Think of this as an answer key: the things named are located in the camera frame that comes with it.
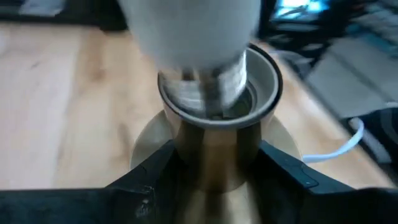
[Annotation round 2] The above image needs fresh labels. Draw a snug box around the white lightbulb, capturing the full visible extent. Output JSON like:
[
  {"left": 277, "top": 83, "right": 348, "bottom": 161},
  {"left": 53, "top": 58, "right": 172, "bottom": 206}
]
[{"left": 118, "top": 0, "right": 262, "bottom": 121}]

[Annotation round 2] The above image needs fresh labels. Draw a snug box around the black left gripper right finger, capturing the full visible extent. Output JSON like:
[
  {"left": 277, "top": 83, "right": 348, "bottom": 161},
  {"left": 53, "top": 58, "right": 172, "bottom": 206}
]
[{"left": 248, "top": 139, "right": 398, "bottom": 224}]

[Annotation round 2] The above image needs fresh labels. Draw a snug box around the brass lamp socket base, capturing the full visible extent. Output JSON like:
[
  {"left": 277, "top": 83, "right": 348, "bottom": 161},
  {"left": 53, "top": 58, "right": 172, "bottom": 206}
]
[{"left": 129, "top": 43, "right": 303, "bottom": 224}]

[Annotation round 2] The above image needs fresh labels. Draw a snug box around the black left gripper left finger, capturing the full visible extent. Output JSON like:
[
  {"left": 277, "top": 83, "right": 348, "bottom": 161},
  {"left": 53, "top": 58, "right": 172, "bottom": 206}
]
[{"left": 0, "top": 139, "right": 188, "bottom": 224}]

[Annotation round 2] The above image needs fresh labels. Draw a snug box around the white lamp power cable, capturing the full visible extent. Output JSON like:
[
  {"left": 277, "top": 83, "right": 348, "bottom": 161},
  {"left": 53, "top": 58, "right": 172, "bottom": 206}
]
[{"left": 302, "top": 117, "right": 366, "bottom": 164}]

